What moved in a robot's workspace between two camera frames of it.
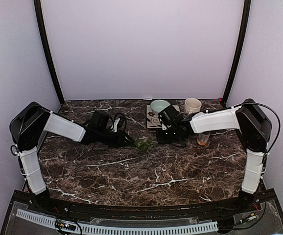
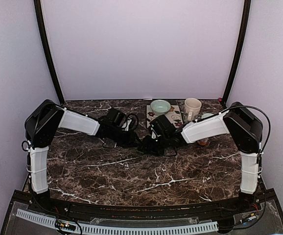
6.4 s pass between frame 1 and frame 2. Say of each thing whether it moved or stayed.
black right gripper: moved
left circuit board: stayed
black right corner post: stayed
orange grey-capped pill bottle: stayed
